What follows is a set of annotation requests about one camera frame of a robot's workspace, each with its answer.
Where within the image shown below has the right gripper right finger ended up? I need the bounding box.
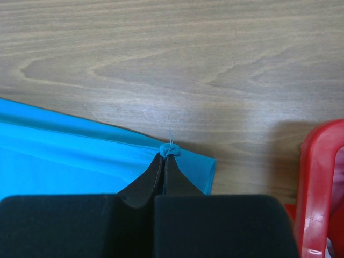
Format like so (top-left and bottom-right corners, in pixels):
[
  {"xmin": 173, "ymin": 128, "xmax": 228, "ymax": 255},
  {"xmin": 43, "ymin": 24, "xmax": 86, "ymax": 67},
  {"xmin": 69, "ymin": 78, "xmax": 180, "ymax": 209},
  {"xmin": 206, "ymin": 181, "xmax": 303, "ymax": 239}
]
[{"xmin": 153, "ymin": 156, "xmax": 299, "ymax": 257}]

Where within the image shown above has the red t shirt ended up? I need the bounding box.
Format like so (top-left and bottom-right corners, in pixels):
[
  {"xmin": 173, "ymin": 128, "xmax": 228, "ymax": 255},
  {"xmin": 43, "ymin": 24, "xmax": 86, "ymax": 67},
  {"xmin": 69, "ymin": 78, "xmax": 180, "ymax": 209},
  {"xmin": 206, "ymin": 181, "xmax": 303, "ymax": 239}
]
[{"xmin": 331, "ymin": 147, "xmax": 344, "ymax": 214}]

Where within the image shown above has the red plastic bin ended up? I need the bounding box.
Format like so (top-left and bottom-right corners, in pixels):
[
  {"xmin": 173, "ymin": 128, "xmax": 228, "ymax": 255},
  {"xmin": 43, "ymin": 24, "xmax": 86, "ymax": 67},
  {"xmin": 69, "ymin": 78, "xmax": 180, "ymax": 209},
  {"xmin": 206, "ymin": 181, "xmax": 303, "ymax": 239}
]
[{"xmin": 284, "ymin": 119, "xmax": 343, "ymax": 257}]

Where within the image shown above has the teal t shirt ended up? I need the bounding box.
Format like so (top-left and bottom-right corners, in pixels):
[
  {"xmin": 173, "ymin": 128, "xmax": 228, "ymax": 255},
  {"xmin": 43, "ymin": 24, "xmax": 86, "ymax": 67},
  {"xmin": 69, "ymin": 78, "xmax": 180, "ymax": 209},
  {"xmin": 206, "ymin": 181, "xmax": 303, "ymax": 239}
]
[{"xmin": 1, "ymin": 99, "xmax": 217, "ymax": 198}]

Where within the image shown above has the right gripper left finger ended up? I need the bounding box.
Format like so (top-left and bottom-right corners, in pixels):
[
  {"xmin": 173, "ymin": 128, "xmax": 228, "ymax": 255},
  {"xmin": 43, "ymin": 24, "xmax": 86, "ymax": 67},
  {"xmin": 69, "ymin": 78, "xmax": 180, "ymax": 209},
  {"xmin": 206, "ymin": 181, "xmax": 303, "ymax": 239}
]
[{"xmin": 1, "ymin": 154, "xmax": 163, "ymax": 257}]

